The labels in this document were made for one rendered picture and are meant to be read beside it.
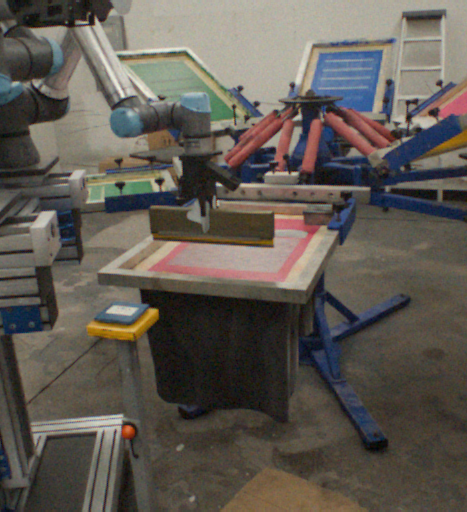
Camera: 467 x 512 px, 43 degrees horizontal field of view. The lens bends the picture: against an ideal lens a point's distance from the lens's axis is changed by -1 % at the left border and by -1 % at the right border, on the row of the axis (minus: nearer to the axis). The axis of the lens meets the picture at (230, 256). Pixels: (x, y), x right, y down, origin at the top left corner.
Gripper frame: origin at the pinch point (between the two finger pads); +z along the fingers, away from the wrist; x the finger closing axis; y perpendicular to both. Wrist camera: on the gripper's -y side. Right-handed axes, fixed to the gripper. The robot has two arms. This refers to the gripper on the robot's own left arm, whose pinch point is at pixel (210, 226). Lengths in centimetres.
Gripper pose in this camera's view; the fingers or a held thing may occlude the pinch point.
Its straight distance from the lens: 161.9
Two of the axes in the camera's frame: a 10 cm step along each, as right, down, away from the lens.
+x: -3.3, 3.4, -8.8
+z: 0.5, 9.4, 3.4
